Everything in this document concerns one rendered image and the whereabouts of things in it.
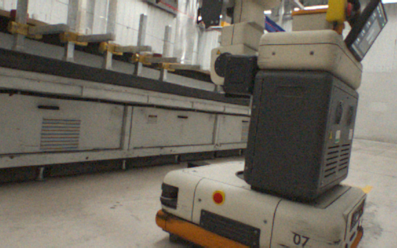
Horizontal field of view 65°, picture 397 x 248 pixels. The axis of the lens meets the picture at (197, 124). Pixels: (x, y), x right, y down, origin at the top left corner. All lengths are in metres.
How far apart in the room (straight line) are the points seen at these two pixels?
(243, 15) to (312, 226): 0.86
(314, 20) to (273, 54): 0.23
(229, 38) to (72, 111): 1.18
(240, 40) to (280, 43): 0.29
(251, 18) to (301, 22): 0.23
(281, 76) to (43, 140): 1.46
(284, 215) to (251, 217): 0.11
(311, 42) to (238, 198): 0.54
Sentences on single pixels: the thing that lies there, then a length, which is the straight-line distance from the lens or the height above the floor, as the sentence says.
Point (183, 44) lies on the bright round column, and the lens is 7.38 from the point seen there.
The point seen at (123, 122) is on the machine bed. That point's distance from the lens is 2.36.
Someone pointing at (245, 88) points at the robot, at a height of 0.63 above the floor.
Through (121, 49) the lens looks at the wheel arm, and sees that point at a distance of 1.91.
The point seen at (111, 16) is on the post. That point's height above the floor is 1.01.
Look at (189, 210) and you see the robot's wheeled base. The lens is 1.16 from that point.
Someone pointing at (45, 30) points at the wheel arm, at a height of 0.80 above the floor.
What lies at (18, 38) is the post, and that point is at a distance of 1.68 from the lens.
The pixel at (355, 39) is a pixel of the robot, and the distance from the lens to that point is 1.15.
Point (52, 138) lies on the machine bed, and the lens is 2.06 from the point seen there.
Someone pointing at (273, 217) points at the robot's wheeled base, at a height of 0.23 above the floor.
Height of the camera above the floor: 0.54
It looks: 3 degrees down
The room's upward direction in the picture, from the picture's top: 7 degrees clockwise
